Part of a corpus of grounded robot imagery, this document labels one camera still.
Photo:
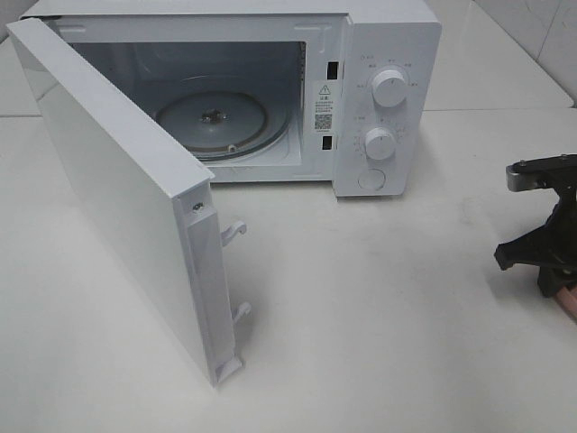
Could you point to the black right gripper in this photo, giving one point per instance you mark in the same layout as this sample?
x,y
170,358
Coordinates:
x,y
552,246

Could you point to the pink round plate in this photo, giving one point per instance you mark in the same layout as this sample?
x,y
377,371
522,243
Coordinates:
x,y
566,298

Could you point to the round white door button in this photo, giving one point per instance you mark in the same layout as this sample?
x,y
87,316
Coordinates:
x,y
372,179

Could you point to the white microwave door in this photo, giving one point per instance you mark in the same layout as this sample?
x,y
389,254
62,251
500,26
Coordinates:
x,y
147,196

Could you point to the lower white timer knob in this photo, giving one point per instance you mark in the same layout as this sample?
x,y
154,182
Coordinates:
x,y
379,144

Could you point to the upper white power knob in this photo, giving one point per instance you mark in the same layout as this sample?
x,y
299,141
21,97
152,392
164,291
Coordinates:
x,y
389,87

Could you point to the white microwave oven body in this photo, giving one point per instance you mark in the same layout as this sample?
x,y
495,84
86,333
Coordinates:
x,y
146,48

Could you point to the white warning label sticker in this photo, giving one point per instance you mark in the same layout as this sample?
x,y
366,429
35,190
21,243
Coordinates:
x,y
323,106

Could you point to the glass microwave turntable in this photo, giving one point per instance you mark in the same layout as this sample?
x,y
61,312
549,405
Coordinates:
x,y
219,118

